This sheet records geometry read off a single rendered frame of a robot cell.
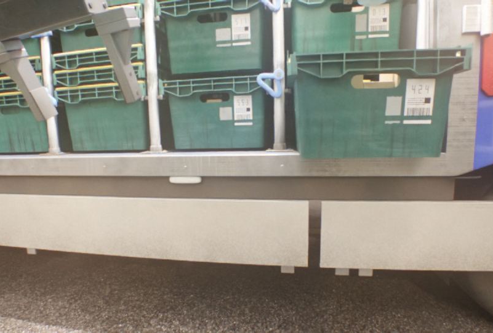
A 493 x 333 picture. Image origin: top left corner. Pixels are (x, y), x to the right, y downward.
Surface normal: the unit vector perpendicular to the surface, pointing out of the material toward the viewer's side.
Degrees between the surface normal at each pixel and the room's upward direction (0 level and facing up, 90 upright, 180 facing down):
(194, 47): 98
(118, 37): 113
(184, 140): 92
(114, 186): 90
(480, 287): 102
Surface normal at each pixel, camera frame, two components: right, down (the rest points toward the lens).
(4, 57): -0.04, 0.51
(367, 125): -0.15, 0.26
